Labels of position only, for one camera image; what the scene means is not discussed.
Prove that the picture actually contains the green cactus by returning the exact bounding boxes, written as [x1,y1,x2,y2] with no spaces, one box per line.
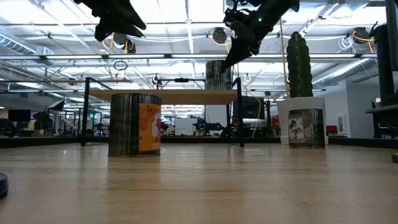
[286,31,314,98]

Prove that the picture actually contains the ribbed tin can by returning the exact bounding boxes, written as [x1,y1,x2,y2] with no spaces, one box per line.
[205,60,233,91]

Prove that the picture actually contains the tin can pictured label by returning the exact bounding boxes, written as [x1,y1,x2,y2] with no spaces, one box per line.
[288,108,326,149]

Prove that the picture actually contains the tin can orange label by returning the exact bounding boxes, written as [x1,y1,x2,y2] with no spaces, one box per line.
[108,93,162,158]

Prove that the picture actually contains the grey desk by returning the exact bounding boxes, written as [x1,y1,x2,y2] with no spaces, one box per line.
[365,105,398,139]

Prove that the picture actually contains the yellow hanging cable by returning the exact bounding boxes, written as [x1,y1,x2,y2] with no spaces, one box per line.
[277,17,292,99]

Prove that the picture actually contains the wooden shelf black legs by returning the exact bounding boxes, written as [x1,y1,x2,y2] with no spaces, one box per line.
[80,77,246,147]

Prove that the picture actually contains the white planter pot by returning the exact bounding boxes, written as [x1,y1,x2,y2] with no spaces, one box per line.
[276,96,330,146]

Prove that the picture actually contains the yellow power cable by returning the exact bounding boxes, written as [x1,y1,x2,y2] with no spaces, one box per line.
[244,83,262,138]

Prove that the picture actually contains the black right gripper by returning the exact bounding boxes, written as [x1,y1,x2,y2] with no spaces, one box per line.
[221,0,301,72]

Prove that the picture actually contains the distant black screen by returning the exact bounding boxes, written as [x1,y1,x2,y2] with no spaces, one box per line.
[7,109,32,123]
[244,95,265,119]

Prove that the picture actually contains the black aluminium table frame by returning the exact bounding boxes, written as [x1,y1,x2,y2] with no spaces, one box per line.
[0,136,398,149]

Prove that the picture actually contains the black ceiling cable reel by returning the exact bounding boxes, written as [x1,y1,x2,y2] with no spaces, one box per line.
[112,30,137,54]
[353,27,371,44]
[212,27,228,45]

